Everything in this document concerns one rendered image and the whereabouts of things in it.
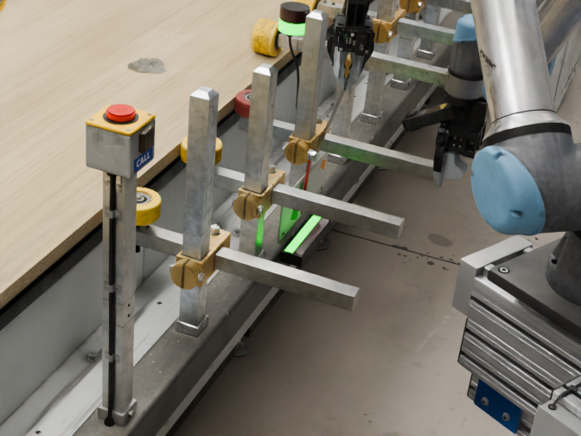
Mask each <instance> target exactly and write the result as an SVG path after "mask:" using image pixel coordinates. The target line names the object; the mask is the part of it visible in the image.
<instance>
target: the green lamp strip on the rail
mask: <svg viewBox="0 0 581 436"><path fill-rule="evenodd" d="M320 219H321V217H319V216H315V215H314V216H312V217H311V218H310V220H309V221H308V222H307V223H306V224H305V226H304V227H303V228H302V230H301V231H300V232H299V233H298V234H297V236H296V237H295V238H294V240H293V241H292V242H291V243H290V245H289V246H288V247H287V248H286V249H285V251H287V252H290V253H293V252H294V251H295V250H296V249H297V247H298V246H299V245H300V243H301V242H302V241H303V239H304V238H305V237H306V236H307V234H308V233H309V232H310V231H311V229H312V228H313V227H314V226H315V225H316V224H317V223H318V221H319V220H320Z"/></svg>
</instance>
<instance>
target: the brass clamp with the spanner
mask: <svg viewBox="0 0 581 436"><path fill-rule="evenodd" d="M327 123H328V121H325V120H323V121H322V123H321V124H316V134H315V135H314V136H313V137H312V138H311V139H310V140H308V139H304V138H299V137H295V136H294V132H293V133H292V134H291V135H290V136H289V143H288V144H285V145H284V148H283V151H284V155H285V157H286V159H287V160H288V161H289V162H290V163H292V164H295V165H299V164H303V163H308V161H309V160H307V155H308V152H309V150H310V149H312V150H314V149H316V147H317V145H318V143H319V139H320V137H321V136H322V134H323V131H324V129H325V127H326V125H327Z"/></svg>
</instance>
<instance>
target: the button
mask: <svg viewBox="0 0 581 436"><path fill-rule="evenodd" d="M105 115H106V117H107V118H108V119H110V120H112V121H116V122H127V121H131V120H133V119H134V118H135V117H136V110H135V109H134V108H133V107H132V106H128V105H125V104H116V105H112V106H109V107H108V108H107V109H106V110H105Z"/></svg>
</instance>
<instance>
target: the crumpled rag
mask: <svg viewBox="0 0 581 436"><path fill-rule="evenodd" d="M163 65H165V64H164V63H163V62H162V61H161V60H160V59H159V58H154V57H152V58H151V59H149V60H148V58H147V57H146V58H140V59H139V60H137V61H134V62H130V63H128V69H131V70H132V69H133V70H136V71H138V72H140V73H141V72H142V71H145V72H146V71H147V72H152V73H155V74H162V73H163V72H164V71H168V70H167V69H166V68H164V67H163Z"/></svg>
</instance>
